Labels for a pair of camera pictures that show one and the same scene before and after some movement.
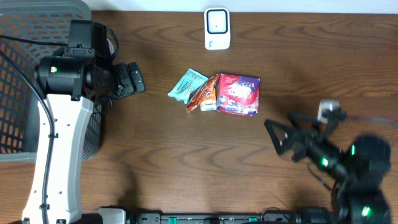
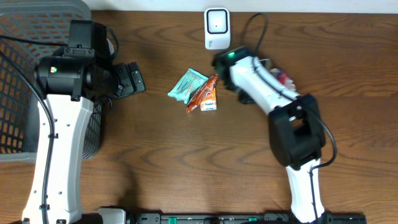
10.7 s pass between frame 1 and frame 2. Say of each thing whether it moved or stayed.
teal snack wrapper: stayed
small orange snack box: stayed
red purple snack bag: moved
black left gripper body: stayed
